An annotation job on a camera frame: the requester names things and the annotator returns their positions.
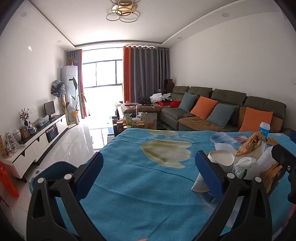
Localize clear plastic bag with items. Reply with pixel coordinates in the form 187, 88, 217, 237
35, 115, 49, 127

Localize brown striped snack packet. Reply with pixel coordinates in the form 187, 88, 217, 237
261, 162, 287, 193

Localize white plastic bag green print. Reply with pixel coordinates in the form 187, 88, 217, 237
233, 157, 258, 180

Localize yellow patterned vase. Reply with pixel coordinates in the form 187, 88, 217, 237
0, 135, 8, 158

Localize ring ceiling lamp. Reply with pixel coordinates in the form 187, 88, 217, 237
106, 0, 141, 23

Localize grey and orange curtain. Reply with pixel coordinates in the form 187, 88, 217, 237
122, 45, 170, 104
69, 49, 88, 118

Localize brown paper bag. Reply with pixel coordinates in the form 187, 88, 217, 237
141, 112, 158, 129

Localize orange cushion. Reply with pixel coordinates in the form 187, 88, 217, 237
190, 95, 215, 120
238, 107, 273, 132

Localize group of jars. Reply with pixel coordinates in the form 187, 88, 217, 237
112, 111, 167, 135

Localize blue floral printed blanket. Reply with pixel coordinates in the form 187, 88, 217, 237
54, 128, 296, 241

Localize black monitor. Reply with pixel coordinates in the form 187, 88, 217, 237
44, 101, 56, 120

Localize small blue grey cushion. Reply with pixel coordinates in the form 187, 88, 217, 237
179, 91, 198, 112

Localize orange plastic bag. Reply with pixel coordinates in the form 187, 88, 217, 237
0, 161, 19, 198

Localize white paper cup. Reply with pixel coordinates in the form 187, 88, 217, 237
191, 150, 235, 193

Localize white and black tv cabinet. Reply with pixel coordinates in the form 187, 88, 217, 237
0, 113, 68, 183

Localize blue cup white lid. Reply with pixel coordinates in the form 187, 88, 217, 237
258, 122, 270, 140

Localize green brown sofa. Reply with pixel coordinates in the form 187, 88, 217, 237
159, 85, 288, 134

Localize large blue grey cushion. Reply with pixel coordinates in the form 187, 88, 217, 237
206, 103, 235, 128

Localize brown ottoman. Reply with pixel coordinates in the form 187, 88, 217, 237
120, 102, 163, 114

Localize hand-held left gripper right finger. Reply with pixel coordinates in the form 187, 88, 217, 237
195, 151, 273, 241

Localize white ceramic jar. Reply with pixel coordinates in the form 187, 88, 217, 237
11, 129, 22, 142

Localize white tissue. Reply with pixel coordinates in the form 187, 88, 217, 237
214, 142, 241, 155

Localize glass ship ornament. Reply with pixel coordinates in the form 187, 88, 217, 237
5, 132, 20, 157

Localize small plant in blue vase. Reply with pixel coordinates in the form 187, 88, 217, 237
20, 108, 30, 127

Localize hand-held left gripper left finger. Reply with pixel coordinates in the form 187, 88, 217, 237
26, 152, 105, 241

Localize white clothes pile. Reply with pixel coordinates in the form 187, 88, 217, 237
150, 93, 172, 103

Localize covered standing fan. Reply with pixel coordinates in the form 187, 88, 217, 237
50, 79, 68, 116

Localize red cloth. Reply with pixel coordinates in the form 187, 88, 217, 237
156, 100, 182, 108

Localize tall plant yellow wrapped pot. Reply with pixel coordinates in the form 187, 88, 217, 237
66, 77, 87, 124

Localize gold foil wrapper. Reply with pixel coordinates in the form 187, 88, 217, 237
235, 132, 267, 156

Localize window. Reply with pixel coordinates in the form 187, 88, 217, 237
82, 60, 123, 89

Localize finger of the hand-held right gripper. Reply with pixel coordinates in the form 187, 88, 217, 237
271, 144, 296, 173

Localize white standing air conditioner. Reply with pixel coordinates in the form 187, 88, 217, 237
61, 65, 79, 123

